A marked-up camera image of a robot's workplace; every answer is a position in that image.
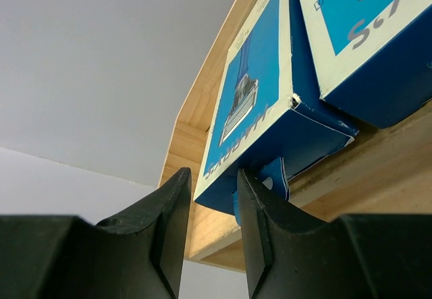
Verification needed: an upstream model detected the blue Harry's razor box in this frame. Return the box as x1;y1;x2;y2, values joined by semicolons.
300;0;431;128
194;0;358;215

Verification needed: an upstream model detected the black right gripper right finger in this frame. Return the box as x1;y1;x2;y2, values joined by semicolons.
237;170;431;298

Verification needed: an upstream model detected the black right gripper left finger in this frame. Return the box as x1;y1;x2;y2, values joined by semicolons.
1;167;192;298

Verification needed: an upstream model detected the wooden shelf unit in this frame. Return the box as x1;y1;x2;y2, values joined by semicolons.
159;0;431;272

